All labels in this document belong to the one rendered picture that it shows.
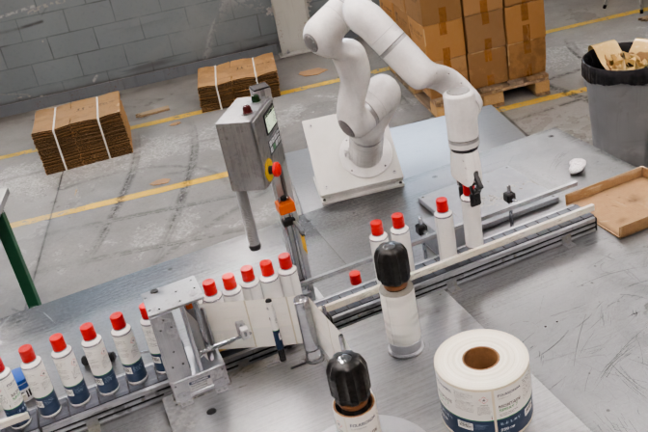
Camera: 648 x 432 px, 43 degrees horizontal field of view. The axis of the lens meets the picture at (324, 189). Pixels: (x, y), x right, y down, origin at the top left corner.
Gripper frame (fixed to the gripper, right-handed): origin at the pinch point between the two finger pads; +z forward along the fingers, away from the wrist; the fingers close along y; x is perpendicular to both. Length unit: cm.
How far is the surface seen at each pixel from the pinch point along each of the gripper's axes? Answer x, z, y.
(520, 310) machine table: -2.1, 23.3, 25.4
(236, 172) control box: -62, -28, -3
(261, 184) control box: -57, -24, 1
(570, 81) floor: 229, 105, -272
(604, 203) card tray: 49, 23, -6
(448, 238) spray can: -9.3, 9.2, 2.7
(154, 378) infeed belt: -97, 19, 2
